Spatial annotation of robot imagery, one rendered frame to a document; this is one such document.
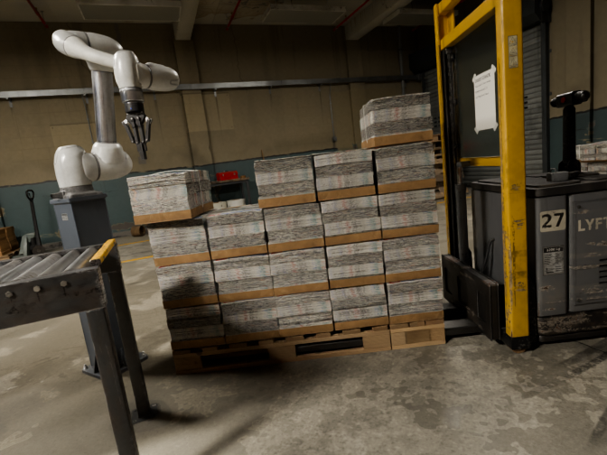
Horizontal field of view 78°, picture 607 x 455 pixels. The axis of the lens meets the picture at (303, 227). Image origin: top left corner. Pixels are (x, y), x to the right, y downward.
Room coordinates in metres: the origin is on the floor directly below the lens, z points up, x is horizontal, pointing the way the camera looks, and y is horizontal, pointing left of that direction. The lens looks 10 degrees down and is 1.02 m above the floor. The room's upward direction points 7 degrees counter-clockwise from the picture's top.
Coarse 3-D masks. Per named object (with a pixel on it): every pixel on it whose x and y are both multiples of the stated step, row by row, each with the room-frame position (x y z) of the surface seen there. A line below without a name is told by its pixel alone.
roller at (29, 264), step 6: (36, 258) 1.40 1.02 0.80; (24, 264) 1.29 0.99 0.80; (30, 264) 1.32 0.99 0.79; (36, 264) 1.36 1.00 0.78; (12, 270) 1.20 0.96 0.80; (18, 270) 1.21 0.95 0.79; (24, 270) 1.24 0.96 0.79; (0, 276) 1.12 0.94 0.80; (6, 276) 1.12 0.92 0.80; (12, 276) 1.14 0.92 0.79; (0, 282) 1.07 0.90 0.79; (6, 282) 1.09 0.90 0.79
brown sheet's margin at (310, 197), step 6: (276, 198) 1.84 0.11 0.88; (282, 198) 1.84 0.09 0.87; (288, 198) 1.84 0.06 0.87; (294, 198) 1.84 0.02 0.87; (300, 198) 1.84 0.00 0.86; (306, 198) 1.84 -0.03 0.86; (312, 198) 1.84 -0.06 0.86; (258, 204) 1.84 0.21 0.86; (264, 204) 1.84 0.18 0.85; (270, 204) 1.84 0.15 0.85; (276, 204) 1.84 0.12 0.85; (282, 204) 1.84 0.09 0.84; (288, 204) 1.84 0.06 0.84
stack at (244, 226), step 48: (192, 240) 1.85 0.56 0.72; (240, 240) 1.84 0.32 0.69; (288, 240) 1.84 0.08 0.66; (192, 288) 1.85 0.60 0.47; (240, 288) 1.85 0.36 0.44; (336, 288) 1.86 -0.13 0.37; (192, 336) 1.85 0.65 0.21; (288, 336) 1.86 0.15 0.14; (336, 336) 1.84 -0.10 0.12; (384, 336) 1.84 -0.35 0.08
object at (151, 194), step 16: (144, 176) 1.79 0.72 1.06; (160, 176) 1.85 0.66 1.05; (176, 176) 1.78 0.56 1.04; (192, 176) 1.88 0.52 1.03; (128, 192) 1.80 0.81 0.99; (144, 192) 1.80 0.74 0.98; (160, 192) 1.79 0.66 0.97; (176, 192) 1.79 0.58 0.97; (192, 192) 1.86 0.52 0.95; (144, 208) 1.80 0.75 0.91; (160, 208) 1.80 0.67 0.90; (176, 208) 1.79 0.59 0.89; (192, 208) 1.82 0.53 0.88
